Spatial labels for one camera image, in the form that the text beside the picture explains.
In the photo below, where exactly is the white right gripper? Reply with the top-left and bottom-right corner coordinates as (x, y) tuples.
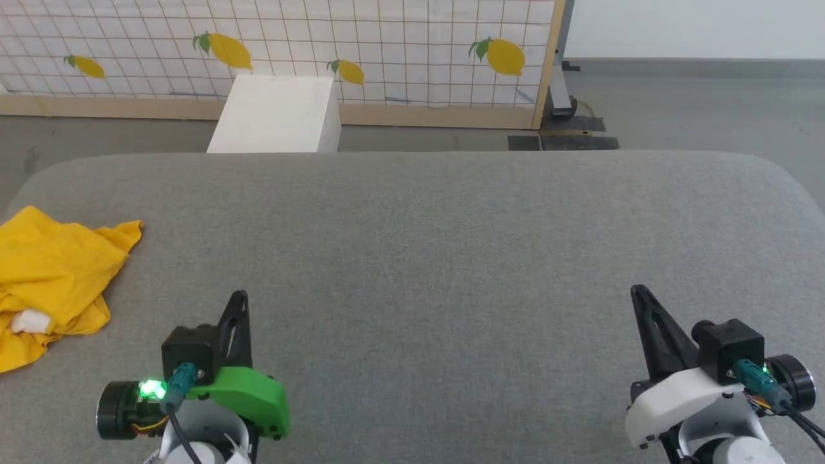
(623, 285), (815, 450)

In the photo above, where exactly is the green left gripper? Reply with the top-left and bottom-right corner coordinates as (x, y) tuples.
(97, 291), (291, 442)

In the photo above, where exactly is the yellow t-shirt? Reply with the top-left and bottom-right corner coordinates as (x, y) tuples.
(0, 206), (144, 374)

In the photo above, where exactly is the grey fabric sofa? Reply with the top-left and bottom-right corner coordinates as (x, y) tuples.
(0, 150), (825, 464)

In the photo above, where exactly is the large black floor mat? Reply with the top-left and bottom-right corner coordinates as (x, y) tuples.
(540, 115), (621, 152)

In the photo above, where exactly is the white box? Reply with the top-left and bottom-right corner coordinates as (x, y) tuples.
(206, 74), (342, 154)

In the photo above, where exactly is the grey metal stand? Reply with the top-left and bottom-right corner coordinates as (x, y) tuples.
(547, 0), (581, 121)

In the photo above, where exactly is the lemon print partition panel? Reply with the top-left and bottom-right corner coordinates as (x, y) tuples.
(0, 0), (567, 130)

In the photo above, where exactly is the left arm cable teal plug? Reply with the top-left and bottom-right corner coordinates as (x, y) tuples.
(158, 362), (208, 464)

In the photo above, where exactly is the arm cable teal plug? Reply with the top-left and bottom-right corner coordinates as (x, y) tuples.
(733, 359), (825, 455)
(158, 362), (208, 464)

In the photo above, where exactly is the right arm cable teal plug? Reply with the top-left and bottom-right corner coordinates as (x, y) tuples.
(733, 359), (825, 455)

